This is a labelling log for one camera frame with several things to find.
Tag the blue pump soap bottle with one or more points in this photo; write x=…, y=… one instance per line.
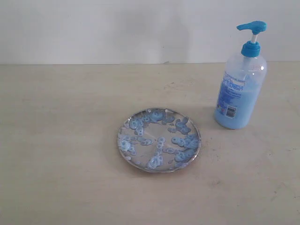
x=242, y=81

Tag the round steel plate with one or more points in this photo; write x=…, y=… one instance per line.
x=159, y=140

